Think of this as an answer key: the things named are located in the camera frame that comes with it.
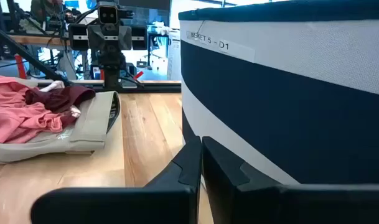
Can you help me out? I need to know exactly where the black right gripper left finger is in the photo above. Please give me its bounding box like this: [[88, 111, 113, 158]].
[[30, 136, 203, 224]]

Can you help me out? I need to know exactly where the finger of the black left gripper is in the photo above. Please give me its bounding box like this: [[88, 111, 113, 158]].
[[88, 24, 111, 50], [110, 25, 133, 50]]

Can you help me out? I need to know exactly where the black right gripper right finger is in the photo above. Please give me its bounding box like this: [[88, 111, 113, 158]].
[[202, 136, 379, 224]]

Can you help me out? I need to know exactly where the maroon garment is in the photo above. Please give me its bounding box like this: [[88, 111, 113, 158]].
[[24, 85, 96, 114]]

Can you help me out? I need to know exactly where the coral pink garment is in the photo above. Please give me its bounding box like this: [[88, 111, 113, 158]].
[[0, 74, 81, 144]]

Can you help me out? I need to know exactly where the desk with black legs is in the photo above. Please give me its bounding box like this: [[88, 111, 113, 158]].
[[147, 21, 171, 68]]

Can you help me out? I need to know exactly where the wooden workbench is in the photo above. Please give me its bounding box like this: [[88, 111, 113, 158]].
[[8, 34, 72, 50]]

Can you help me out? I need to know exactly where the person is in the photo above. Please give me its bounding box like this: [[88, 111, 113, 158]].
[[29, 0, 67, 22]]

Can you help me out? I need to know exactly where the white cabinet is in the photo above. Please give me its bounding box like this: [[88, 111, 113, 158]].
[[166, 29, 182, 82]]

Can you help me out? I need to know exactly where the navy white striped fabric basket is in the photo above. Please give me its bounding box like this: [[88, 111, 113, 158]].
[[178, 0, 379, 185]]

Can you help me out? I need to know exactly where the white basket label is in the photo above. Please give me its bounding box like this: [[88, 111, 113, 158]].
[[185, 30, 256, 63]]

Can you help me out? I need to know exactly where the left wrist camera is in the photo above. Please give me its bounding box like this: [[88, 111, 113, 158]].
[[97, 1, 119, 26]]

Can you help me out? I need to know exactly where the black metal table frame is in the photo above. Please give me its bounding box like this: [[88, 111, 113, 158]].
[[0, 18, 182, 94]]

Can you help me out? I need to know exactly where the red post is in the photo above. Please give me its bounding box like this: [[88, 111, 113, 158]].
[[14, 54, 28, 80]]

